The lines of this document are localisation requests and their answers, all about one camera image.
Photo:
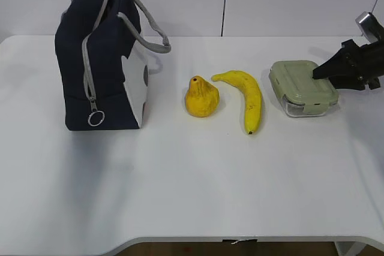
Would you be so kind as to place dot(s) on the navy blue lunch bag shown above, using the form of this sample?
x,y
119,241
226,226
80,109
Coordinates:
x,y
105,88

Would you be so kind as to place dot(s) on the green lid glass container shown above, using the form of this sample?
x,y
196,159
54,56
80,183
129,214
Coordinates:
x,y
299,94

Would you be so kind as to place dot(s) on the silver camera on right wrist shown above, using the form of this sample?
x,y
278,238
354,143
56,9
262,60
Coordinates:
x,y
371,29

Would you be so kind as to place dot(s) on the yellow pear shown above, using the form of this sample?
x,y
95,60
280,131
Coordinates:
x,y
202,98

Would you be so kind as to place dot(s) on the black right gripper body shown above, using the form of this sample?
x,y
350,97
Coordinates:
x,y
363,62

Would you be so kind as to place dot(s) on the yellow banana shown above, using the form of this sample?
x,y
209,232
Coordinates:
x,y
249,87

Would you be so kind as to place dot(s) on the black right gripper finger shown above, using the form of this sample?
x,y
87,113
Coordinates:
x,y
344,82
339,65

